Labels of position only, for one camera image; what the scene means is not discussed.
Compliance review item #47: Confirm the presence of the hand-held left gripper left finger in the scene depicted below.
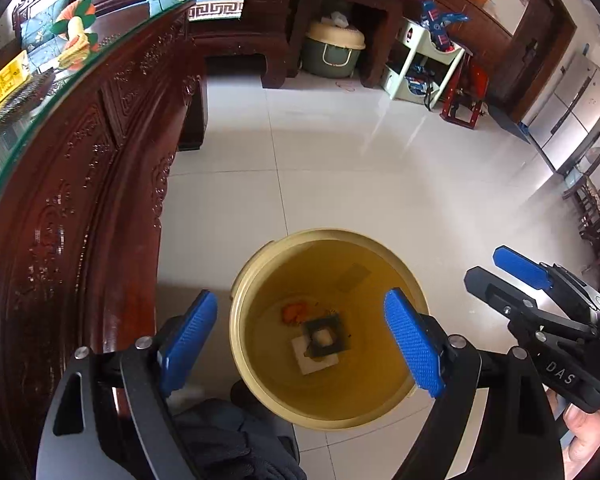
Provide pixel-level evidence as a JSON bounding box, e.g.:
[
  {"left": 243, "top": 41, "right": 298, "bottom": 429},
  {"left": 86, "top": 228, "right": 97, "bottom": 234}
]
[{"left": 36, "top": 289, "right": 219, "bottom": 480}]

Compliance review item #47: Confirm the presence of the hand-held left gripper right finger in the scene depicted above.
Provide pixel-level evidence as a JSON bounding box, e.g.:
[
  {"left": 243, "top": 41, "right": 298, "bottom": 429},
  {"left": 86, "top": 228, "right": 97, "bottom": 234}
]
[{"left": 383, "top": 287, "right": 566, "bottom": 480}]

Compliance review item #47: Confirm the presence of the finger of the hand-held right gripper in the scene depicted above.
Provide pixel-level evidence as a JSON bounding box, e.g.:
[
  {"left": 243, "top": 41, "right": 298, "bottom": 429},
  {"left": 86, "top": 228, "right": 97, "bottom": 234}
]
[
  {"left": 463, "top": 266, "right": 598, "bottom": 342},
  {"left": 492, "top": 245, "right": 600, "bottom": 317}
]

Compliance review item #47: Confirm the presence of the yellow plastic bin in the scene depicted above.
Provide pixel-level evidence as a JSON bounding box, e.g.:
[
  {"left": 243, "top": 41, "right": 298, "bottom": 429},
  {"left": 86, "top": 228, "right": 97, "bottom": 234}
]
[{"left": 228, "top": 229, "right": 431, "bottom": 431}]

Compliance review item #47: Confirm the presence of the yellow drink carton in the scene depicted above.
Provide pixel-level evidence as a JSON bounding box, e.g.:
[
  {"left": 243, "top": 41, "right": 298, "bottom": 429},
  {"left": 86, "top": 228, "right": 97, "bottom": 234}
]
[{"left": 0, "top": 52, "right": 32, "bottom": 131}]

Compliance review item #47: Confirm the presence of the person's right hand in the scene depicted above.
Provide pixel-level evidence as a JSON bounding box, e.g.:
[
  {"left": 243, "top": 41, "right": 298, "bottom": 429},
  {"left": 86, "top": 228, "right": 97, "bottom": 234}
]
[{"left": 560, "top": 402, "right": 600, "bottom": 466}]

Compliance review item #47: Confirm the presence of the black square wrapper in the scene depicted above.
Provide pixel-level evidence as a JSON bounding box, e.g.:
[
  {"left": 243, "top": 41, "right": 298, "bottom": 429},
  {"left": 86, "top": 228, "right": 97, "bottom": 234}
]
[{"left": 302, "top": 315, "right": 353, "bottom": 361}]

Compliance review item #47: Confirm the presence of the dark wooden dining chair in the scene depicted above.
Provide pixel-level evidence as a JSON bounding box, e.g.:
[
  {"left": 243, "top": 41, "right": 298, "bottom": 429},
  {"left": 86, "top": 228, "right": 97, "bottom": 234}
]
[{"left": 562, "top": 137, "right": 600, "bottom": 267}]

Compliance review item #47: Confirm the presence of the white paper square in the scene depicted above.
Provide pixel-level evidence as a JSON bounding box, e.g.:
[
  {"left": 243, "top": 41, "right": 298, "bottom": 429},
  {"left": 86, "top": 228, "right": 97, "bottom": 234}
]
[{"left": 291, "top": 330, "right": 342, "bottom": 376}]

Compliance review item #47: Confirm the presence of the orange peel piece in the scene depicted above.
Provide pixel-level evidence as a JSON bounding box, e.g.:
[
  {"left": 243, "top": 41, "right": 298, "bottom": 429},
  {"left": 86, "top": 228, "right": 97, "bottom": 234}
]
[{"left": 280, "top": 302, "right": 306, "bottom": 328}]

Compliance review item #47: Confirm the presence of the dark knitted cloth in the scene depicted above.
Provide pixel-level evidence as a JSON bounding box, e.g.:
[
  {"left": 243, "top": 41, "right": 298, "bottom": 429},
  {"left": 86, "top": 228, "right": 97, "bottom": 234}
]
[{"left": 170, "top": 377, "right": 301, "bottom": 480}]

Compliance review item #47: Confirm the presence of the dark blue floor mat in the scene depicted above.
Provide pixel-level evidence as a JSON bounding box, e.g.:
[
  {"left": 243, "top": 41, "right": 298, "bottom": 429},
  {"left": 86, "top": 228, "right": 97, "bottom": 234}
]
[{"left": 486, "top": 105, "right": 531, "bottom": 142}]

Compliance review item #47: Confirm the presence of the silver refrigerator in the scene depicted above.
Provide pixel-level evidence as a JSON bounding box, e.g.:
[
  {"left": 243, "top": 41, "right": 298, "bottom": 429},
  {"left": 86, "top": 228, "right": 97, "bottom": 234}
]
[{"left": 522, "top": 52, "right": 600, "bottom": 175}]

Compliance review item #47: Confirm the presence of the carved wooden glass-top table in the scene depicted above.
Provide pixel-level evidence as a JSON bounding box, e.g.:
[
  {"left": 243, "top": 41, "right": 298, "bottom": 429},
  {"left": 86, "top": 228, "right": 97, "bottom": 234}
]
[{"left": 0, "top": 0, "right": 209, "bottom": 480}]

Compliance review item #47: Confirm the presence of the red stool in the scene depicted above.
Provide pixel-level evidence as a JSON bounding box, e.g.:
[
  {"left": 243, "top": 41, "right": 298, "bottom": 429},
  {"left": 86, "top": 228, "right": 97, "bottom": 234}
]
[{"left": 439, "top": 55, "right": 492, "bottom": 132}]

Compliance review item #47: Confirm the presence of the brown wooden door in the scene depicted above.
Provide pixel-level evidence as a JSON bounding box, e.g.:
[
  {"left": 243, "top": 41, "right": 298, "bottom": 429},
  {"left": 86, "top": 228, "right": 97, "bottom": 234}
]
[{"left": 490, "top": 0, "right": 578, "bottom": 125}]

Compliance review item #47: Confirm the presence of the long wooden cabinet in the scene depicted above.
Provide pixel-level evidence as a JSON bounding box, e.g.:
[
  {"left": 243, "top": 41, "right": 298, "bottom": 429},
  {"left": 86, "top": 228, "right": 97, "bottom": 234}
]
[{"left": 400, "top": 0, "right": 513, "bottom": 63}]

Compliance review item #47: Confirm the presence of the white shelf cart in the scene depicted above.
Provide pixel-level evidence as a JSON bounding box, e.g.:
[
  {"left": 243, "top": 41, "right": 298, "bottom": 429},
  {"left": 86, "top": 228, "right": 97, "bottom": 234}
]
[{"left": 380, "top": 16, "right": 466, "bottom": 112}]

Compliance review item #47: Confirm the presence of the blue white package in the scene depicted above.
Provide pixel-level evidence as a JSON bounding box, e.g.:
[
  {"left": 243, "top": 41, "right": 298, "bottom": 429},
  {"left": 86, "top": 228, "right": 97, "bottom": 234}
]
[{"left": 420, "top": 0, "right": 468, "bottom": 53}]

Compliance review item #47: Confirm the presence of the green carrier beige lid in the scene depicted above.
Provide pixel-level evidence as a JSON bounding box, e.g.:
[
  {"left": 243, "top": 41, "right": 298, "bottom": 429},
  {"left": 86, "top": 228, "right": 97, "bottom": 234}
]
[{"left": 300, "top": 10, "right": 368, "bottom": 81}]

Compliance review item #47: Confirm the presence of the orange green massage hammer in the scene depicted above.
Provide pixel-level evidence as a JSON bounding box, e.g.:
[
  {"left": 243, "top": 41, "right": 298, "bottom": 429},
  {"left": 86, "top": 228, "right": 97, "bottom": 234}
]
[{"left": 50, "top": 0, "right": 102, "bottom": 68}]

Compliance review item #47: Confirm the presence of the carved wooden sofa blue seat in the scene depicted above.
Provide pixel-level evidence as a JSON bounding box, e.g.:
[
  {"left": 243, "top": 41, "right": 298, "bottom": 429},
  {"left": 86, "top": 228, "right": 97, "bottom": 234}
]
[{"left": 10, "top": 0, "right": 302, "bottom": 90}]

